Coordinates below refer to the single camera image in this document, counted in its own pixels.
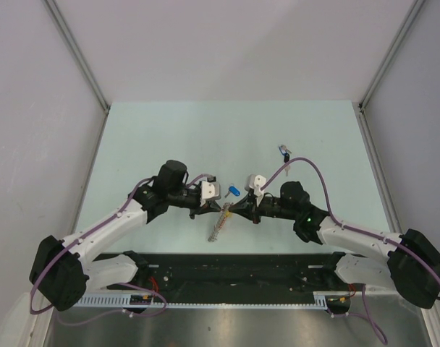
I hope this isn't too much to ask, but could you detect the aluminium frame rail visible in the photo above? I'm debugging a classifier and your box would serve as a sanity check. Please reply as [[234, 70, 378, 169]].
[[38, 280, 434, 312]]

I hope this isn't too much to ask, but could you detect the white cable duct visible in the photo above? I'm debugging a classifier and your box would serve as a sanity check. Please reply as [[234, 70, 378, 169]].
[[73, 293, 328, 310]]

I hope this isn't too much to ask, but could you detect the right side aluminium rail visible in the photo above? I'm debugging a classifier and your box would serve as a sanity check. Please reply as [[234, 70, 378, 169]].
[[352, 103, 403, 233]]

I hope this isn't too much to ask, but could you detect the aluminium corner post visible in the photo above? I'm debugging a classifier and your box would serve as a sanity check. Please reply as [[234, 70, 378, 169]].
[[357, 0, 428, 112], [41, 0, 110, 115]]

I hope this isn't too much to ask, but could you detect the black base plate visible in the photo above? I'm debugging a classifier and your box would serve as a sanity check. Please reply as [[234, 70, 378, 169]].
[[109, 253, 362, 308]]

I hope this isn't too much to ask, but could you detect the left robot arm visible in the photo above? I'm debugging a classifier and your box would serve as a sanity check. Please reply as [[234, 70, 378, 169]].
[[29, 160, 221, 314]]

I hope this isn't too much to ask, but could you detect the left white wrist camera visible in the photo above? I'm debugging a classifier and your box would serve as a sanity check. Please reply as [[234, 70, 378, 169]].
[[200, 176, 221, 205]]

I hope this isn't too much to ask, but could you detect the red tag key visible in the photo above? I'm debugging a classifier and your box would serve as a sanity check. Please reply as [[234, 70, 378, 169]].
[[216, 216, 226, 228]]

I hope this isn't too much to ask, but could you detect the right aluminium corner post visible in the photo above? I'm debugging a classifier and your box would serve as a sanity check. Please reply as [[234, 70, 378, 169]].
[[357, 0, 428, 112]]

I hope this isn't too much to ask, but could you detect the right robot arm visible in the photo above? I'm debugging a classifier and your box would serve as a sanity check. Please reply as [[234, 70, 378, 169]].
[[229, 181, 440, 309]]

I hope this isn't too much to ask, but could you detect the dark blue tag key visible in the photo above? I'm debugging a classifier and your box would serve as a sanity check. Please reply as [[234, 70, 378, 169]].
[[278, 145, 292, 176]]

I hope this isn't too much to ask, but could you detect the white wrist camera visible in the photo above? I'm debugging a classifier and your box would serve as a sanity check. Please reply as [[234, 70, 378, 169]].
[[245, 174, 267, 206], [200, 176, 221, 205]]

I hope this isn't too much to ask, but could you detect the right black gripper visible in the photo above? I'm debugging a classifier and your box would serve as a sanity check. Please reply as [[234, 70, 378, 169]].
[[229, 192, 297, 225]]

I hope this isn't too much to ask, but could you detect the left aluminium corner post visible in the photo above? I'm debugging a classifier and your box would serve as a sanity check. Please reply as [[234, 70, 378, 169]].
[[41, 0, 110, 115]]

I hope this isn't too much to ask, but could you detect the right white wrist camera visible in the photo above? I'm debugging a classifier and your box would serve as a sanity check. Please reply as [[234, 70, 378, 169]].
[[245, 174, 267, 206]]

